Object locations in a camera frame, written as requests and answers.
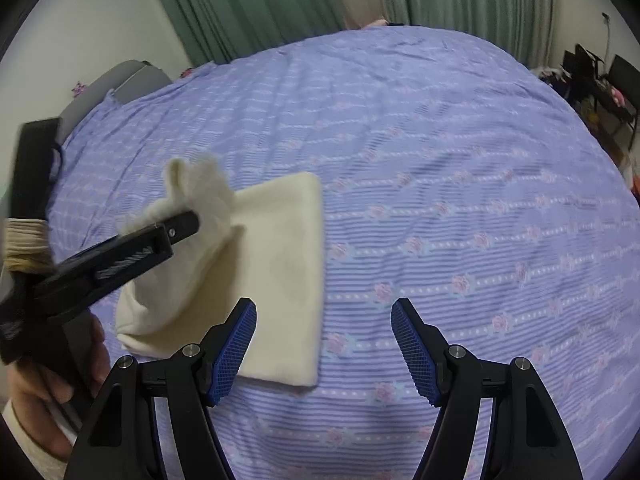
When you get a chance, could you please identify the grey padded headboard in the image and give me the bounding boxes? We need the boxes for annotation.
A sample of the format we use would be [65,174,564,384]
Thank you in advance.
[56,60,171,144]

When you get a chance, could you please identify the white sleeve cuff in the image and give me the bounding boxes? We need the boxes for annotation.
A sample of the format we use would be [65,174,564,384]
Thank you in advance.
[2,400,66,480]

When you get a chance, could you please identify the black folding chair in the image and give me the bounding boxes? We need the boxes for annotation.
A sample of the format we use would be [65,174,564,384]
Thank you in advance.
[594,54,639,150]

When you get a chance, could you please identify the green pleated curtain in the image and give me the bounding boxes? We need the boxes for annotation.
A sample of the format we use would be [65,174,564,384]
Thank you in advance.
[160,0,555,67]

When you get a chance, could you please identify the black clothes rack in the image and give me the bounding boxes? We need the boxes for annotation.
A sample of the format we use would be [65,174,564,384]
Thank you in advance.
[561,44,604,105]

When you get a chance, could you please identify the cream knit pants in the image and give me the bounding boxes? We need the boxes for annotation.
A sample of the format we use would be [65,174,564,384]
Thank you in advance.
[115,156,324,388]

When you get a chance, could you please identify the person's left hand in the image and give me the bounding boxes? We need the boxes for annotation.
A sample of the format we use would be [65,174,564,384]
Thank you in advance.
[8,314,111,460]

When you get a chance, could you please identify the purple striped floral bedspread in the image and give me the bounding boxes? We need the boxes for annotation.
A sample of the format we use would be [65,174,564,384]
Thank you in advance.
[49,27,639,479]

